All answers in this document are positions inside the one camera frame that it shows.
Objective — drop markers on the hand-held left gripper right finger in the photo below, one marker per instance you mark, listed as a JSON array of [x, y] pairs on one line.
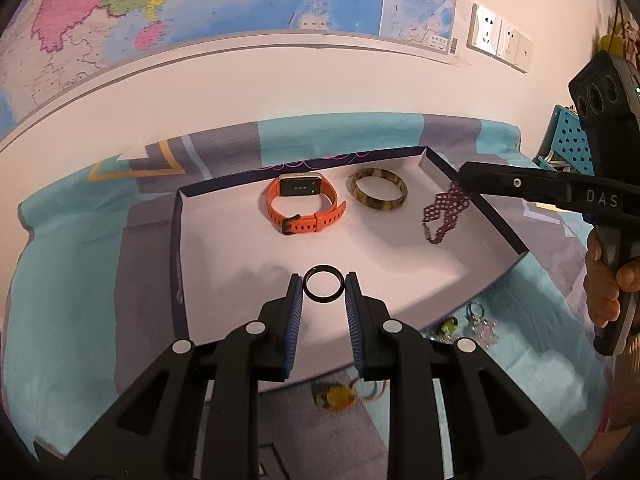
[[354, 320]]

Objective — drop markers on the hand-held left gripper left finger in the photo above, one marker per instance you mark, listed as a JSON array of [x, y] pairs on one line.
[[295, 320]]

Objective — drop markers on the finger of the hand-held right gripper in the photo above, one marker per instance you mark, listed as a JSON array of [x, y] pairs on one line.
[[500, 180]]

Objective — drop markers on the white tray with navy rim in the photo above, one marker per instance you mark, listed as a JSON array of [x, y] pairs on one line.
[[240, 270]]

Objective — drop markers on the person's right hand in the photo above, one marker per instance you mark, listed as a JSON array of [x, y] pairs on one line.
[[597, 290]]

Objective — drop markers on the blue perforated basket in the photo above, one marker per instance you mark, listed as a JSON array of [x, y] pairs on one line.
[[570, 140]]

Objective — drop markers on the yellow pink hanging ornament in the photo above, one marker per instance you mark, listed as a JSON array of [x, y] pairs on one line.
[[625, 35]]

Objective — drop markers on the yellow amber pendant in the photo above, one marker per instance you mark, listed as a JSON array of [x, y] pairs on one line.
[[337, 396]]

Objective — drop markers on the orange smartwatch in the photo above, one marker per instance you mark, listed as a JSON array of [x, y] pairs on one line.
[[300, 224]]

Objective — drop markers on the tortoiseshell bangle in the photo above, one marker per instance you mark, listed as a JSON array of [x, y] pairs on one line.
[[380, 205]]

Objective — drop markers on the teal grey printed blanket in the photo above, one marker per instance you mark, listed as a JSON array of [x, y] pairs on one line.
[[75, 260]]

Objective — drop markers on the white wall socket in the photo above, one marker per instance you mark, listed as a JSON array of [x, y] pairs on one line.
[[524, 52], [509, 40], [485, 27]]

